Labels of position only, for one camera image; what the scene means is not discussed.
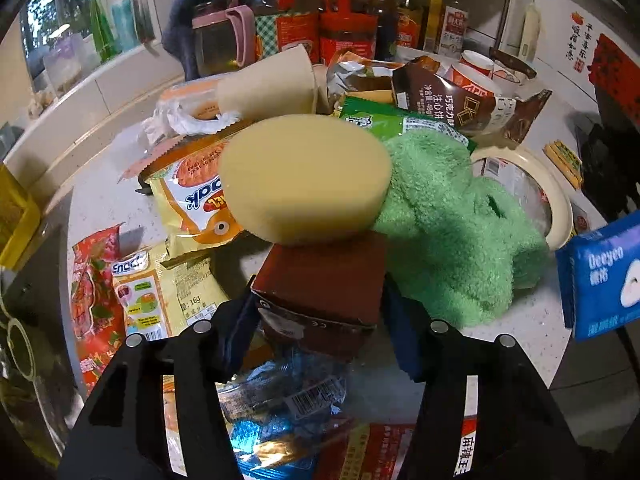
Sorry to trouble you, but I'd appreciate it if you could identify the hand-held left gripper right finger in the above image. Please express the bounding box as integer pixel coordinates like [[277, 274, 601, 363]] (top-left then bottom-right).
[[382, 280, 586, 480]]

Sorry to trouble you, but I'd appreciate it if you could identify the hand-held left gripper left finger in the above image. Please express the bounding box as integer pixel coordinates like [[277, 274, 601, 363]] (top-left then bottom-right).
[[57, 277, 261, 480]]

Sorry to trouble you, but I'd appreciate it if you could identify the brown cardboard box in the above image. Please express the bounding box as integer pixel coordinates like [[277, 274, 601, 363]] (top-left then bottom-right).
[[250, 232, 388, 361]]

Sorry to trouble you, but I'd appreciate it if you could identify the blue clear plastic wrapper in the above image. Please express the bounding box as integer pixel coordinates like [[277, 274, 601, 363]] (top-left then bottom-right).
[[215, 350, 351, 480]]

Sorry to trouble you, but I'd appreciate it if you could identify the small yellow snack packet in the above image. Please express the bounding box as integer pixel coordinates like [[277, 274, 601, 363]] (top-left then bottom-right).
[[111, 240, 231, 338]]

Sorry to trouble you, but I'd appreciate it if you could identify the green fuzzy cloth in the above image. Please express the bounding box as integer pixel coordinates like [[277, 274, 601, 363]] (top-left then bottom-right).
[[372, 130, 548, 328]]

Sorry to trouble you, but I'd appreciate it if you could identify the red printed flat packet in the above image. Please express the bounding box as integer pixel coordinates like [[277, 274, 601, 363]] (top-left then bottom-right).
[[312, 422, 418, 480]]

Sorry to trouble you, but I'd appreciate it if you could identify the large yellow orange snack bag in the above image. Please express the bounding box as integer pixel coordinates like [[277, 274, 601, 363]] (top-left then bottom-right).
[[137, 135, 251, 268]]

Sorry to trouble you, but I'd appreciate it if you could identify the red snack packet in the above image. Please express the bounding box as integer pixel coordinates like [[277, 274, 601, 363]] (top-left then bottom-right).
[[70, 223, 127, 386]]

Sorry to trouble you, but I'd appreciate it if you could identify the beige round sponge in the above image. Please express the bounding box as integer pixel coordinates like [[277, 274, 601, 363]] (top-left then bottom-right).
[[218, 114, 393, 247]]

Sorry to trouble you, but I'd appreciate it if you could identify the blue tissue pack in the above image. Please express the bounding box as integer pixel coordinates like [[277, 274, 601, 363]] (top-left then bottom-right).
[[556, 217, 640, 343]]

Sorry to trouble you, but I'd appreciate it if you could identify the green snack packet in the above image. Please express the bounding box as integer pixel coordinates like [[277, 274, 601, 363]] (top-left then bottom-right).
[[334, 95, 478, 153]]

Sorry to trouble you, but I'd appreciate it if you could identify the white crumpled plastic bag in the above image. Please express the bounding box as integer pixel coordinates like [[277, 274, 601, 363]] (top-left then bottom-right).
[[145, 97, 241, 136]]

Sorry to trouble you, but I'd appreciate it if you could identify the orange bread package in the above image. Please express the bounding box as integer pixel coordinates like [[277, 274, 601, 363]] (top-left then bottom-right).
[[162, 82, 223, 121]]

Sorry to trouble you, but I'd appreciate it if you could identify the small yellow green box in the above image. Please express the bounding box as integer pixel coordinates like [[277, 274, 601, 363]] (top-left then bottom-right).
[[544, 141, 585, 190]]

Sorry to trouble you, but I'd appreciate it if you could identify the brown chocolate snack bag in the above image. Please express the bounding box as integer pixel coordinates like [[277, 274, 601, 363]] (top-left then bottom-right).
[[391, 56, 553, 137]]

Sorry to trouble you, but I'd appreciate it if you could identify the beige paper cup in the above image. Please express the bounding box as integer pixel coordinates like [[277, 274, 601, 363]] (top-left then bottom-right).
[[216, 44, 318, 115]]

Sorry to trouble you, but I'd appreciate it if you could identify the red white paper cup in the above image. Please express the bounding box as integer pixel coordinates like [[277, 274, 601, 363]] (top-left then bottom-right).
[[446, 62, 496, 98]]

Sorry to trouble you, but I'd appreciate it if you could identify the black appliance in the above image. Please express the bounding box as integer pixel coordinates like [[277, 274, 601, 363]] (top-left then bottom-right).
[[575, 120, 640, 223]]

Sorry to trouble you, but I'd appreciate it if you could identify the silver foil snack bag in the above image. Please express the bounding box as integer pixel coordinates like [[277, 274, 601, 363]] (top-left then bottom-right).
[[326, 50, 401, 106]]

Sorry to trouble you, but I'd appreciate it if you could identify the pink lidded glass pitcher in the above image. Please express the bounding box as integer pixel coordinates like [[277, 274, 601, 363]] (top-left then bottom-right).
[[192, 5, 257, 78]]

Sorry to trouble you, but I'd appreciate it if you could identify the green checked red box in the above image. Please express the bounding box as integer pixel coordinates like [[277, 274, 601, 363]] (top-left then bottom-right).
[[255, 10, 321, 58]]

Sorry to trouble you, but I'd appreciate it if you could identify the dark sauce bottle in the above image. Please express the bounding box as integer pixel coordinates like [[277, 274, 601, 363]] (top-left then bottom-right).
[[364, 0, 401, 61]]

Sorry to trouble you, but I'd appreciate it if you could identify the dark blue hanging cloth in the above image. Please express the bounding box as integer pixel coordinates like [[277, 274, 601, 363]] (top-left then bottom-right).
[[162, 0, 231, 81]]

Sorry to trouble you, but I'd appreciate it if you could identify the yellow oil bottle red label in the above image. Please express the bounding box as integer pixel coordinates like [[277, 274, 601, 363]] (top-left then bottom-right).
[[397, 0, 426, 48]]

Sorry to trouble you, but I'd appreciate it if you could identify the oil bottle red white label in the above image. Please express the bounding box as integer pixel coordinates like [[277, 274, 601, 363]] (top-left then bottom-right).
[[440, 0, 471, 56]]

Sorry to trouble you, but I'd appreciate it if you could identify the teal bottle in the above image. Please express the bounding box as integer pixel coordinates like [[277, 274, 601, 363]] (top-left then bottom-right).
[[111, 0, 138, 53]]

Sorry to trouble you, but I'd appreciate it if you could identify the red wall decoration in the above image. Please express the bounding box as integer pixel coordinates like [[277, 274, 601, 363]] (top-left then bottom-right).
[[590, 34, 640, 98]]

